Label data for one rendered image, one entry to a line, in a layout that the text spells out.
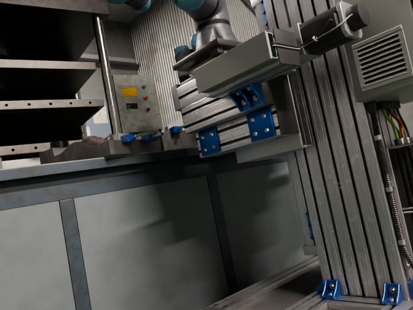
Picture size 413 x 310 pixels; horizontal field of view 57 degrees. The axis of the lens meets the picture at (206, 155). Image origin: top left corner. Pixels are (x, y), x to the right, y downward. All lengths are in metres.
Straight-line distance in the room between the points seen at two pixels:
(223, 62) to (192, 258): 0.90
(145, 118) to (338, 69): 1.69
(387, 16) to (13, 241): 1.28
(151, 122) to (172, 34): 2.89
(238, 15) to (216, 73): 3.51
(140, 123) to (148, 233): 1.20
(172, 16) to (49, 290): 4.46
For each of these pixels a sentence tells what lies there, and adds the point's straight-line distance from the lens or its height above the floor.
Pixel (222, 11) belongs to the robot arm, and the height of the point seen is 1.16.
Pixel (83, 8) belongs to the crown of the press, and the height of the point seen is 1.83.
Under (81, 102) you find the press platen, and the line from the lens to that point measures 2.43.
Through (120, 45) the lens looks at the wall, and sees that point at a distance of 6.05.
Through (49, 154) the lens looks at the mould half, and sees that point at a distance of 1.76.
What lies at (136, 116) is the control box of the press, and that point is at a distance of 2.59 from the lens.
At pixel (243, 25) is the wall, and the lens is 4.45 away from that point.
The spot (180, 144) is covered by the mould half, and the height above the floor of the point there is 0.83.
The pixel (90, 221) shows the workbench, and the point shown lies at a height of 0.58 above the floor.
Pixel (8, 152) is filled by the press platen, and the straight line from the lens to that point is 2.28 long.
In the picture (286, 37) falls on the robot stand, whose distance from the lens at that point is 0.99.
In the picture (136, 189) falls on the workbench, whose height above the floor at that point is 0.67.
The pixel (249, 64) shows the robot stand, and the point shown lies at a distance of 0.95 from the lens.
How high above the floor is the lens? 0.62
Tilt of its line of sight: 5 degrees up
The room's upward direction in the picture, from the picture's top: 11 degrees counter-clockwise
